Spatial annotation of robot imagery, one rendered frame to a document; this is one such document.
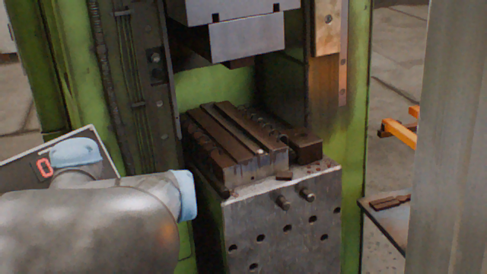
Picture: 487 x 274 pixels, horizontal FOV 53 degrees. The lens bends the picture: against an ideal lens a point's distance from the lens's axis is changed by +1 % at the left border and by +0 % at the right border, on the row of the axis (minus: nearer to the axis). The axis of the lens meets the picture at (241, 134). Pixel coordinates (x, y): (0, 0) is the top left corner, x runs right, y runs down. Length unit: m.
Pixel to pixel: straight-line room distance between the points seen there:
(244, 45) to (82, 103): 0.43
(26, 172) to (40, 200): 0.71
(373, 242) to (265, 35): 1.63
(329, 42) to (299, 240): 0.59
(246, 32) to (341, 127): 0.58
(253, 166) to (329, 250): 0.40
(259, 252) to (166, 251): 1.06
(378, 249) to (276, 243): 1.23
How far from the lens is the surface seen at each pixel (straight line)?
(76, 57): 1.24
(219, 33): 1.17
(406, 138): 1.39
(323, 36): 1.46
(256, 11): 1.20
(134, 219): 0.34
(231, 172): 1.31
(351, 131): 1.68
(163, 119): 1.34
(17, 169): 1.04
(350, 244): 1.94
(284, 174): 1.35
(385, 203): 1.57
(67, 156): 0.79
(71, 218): 0.32
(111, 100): 1.26
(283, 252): 1.46
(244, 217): 1.32
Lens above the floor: 1.62
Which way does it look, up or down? 26 degrees down
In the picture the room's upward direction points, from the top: 4 degrees counter-clockwise
